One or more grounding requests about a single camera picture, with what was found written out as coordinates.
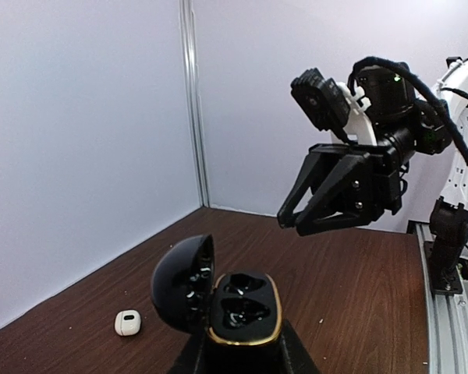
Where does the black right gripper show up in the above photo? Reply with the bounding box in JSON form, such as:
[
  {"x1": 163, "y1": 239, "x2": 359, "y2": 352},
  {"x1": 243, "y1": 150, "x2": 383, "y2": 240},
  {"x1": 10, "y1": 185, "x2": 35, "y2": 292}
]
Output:
[{"x1": 277, "y1": 144, "x2": 402, "y2": 236}]

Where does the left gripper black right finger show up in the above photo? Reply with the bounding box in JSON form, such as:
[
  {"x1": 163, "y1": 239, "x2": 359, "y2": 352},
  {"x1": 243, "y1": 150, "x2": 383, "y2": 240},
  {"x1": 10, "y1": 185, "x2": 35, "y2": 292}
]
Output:
[{"x1": 278, "y1": 319, "x2": 320, "y2": 374}]

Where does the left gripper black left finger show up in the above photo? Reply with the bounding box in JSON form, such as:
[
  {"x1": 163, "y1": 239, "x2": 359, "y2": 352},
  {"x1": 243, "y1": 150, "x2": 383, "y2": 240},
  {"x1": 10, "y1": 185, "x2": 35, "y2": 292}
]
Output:
[{"x1": 167, "y1": 334, "x2": 207, "y2": 374}]

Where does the white charging case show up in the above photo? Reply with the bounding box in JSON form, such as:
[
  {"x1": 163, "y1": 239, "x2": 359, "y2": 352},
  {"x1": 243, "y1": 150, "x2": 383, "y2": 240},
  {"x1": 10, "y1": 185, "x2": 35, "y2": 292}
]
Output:
[{"x1": 114, "y1": 309, "x2": 141, "y2": 337}]

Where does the black charging case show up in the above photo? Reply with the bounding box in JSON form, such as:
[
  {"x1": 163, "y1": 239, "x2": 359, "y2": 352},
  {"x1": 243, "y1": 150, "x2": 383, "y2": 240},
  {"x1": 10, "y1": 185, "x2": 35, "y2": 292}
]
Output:
[{"x1": 150, "y1": 233, "x2": 284, "y2": 374}]

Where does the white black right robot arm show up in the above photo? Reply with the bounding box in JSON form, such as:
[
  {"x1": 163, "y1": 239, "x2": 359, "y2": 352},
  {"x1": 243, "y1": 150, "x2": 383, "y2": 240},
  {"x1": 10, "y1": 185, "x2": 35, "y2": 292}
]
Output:
[{"x1": 277, "y1": 56, "x2": 468, "y2": 295}]

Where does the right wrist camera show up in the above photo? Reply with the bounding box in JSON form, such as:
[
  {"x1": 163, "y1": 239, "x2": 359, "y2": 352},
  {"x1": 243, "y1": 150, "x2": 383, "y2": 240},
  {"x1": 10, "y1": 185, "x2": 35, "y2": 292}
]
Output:
[{"x1": 289, "y1": 68, "x2": 375, "y2": 147}]

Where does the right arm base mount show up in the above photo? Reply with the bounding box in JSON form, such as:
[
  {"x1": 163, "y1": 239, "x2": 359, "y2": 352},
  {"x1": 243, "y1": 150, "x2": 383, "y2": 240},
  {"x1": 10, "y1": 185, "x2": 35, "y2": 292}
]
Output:
[{"x1": 424, "y1": 197, "x2": 468, "y2": 295}]

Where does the aluminium front rail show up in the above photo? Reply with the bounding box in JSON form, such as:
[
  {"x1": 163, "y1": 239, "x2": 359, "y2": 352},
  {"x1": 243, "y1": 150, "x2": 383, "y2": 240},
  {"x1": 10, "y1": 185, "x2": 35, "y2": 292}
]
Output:
[{"x1": 406, "y1": 221, "x2": 468, "y2": 373}]

